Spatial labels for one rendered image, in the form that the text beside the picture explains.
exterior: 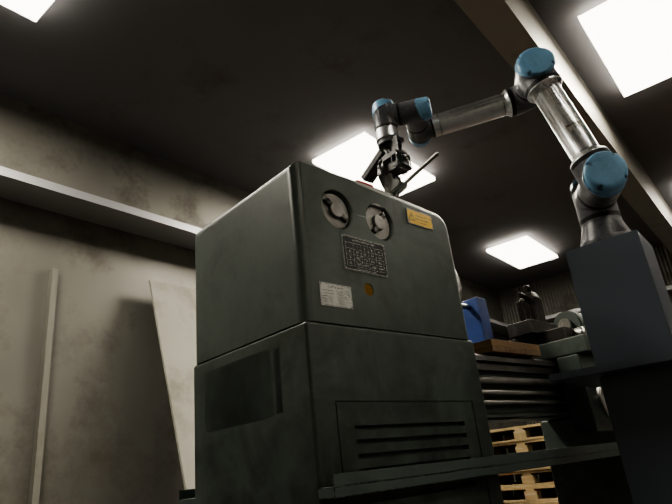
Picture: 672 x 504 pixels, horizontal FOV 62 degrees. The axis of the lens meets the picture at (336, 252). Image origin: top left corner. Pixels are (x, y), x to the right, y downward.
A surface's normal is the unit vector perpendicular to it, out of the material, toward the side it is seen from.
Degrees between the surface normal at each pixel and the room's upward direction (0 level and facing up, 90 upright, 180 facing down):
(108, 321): 90
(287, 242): 90
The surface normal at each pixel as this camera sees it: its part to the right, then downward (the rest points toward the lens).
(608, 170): -0.21, -0.22
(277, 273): -0.74, -0.18
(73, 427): 0.76, -0.31
